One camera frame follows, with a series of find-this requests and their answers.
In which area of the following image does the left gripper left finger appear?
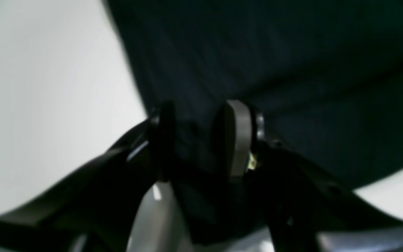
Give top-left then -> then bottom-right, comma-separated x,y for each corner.
0,102 -> 175,252

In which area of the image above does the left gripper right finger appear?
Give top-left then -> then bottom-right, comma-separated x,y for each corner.
215,99 -> 403,252

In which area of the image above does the black T-shirt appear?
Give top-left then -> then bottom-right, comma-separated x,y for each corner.
106,0 -> 403,244

